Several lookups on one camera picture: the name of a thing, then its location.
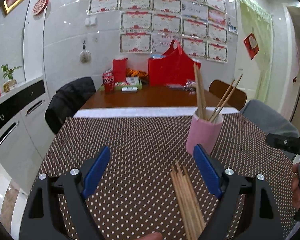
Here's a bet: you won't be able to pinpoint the green flat box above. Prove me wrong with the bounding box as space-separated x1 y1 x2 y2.
114 77 142 90

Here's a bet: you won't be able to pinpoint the white black sideboard cabinet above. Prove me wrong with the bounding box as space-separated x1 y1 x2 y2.
0 80 55 193

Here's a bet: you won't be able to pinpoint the red diamond wall decoration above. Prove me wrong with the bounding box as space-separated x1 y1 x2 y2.
243 33 259 60

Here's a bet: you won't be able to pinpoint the black jacket on chair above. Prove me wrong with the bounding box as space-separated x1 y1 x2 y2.
45 77 96 135

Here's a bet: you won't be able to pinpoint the wooden chopstick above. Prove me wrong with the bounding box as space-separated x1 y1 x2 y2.
175 160 205 239
171 161 200 240
170 171 193 240
208 80 235 121
209 74 247 121
193 63 206 120

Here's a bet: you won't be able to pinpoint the person right hand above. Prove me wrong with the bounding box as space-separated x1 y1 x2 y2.
292 163 300 210

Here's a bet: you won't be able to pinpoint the small red gift box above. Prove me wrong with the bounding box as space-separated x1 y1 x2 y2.
113 58 128 83

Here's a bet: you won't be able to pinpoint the green curtain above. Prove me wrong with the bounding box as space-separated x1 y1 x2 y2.
238 0 273 102

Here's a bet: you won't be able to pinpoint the white phone on table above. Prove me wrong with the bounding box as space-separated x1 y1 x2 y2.
121 87 138 93

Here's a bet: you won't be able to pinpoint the small potted plant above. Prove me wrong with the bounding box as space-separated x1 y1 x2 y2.
1 64 22 93

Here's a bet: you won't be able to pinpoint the person left hand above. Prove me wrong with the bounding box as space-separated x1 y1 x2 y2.
137 232 163 240

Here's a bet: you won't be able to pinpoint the red gift bag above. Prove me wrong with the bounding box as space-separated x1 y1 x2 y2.
148 40 201 86

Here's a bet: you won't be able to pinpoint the round hanging wall brush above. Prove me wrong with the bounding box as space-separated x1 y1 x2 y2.
80 41 91 63

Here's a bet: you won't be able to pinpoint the brown polka dot tablecloth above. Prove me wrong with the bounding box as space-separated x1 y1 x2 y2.
39 113 295 239

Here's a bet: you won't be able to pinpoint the brown wooden chair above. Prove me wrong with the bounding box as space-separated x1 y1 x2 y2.
209 80 247 111

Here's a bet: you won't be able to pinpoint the red cola can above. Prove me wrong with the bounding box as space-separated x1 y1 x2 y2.
102 69 114 93

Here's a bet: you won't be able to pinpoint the grey cloth on chair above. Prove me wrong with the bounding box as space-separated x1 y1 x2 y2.
239 99 300 160

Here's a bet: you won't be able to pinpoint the clear snack bag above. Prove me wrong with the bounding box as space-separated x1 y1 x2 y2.
185 79 196 92

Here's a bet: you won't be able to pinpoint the pink paper cup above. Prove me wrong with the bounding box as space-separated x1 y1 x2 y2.
186 110 224 155

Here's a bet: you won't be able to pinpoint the orange snack packets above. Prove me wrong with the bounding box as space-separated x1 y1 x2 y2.
126 68 148 79

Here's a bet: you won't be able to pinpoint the red round hanging ornament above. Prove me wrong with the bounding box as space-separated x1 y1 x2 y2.
32 0 48 16

